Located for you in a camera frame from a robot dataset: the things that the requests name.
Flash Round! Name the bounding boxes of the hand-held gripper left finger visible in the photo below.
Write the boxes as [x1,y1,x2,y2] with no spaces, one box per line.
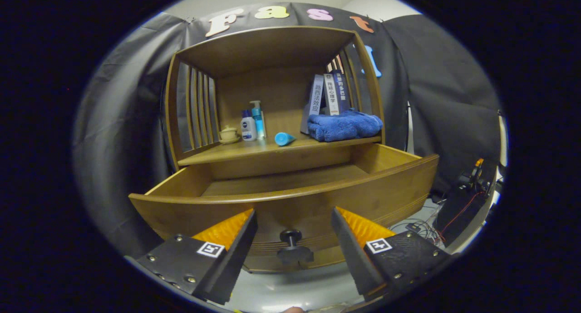
[135,209,258,305]

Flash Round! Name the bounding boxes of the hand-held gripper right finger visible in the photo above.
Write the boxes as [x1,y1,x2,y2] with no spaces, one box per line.
[331,207,451,302]

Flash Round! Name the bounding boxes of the wooden drawer with black knob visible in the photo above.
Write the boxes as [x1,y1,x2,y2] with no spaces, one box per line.
[128,144,440,273]

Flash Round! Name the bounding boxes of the wooden countertop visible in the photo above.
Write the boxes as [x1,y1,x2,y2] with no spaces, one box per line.
[178,134,382,166]

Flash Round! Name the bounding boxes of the wooden cabinet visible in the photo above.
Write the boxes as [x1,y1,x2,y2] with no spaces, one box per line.
[165,26,386,170]

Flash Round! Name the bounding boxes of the cream lidded teacup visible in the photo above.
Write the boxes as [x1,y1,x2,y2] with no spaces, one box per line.
[219,125,240,144]

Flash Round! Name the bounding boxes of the white bottle with blue cap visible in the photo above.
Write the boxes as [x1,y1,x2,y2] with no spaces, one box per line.
[241,109,257,142]

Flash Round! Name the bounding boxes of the blue folded towel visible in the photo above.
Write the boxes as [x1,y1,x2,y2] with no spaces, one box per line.
[307,111,384,142]

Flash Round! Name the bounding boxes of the blue pump bottle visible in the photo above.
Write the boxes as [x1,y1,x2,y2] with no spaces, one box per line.
[250,100,266,140]

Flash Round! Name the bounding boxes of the orange and black clamp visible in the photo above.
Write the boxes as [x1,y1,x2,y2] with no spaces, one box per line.
[458,158,485,186]

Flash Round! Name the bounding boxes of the white spine book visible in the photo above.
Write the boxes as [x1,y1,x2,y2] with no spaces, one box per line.
[323,74,341,116]

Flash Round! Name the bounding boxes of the dark blue book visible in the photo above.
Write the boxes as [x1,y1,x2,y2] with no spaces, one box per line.
[334,70,351,113]

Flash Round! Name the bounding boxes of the bundle of floor cables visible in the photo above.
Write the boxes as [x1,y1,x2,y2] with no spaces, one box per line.
[390,218,438,241]

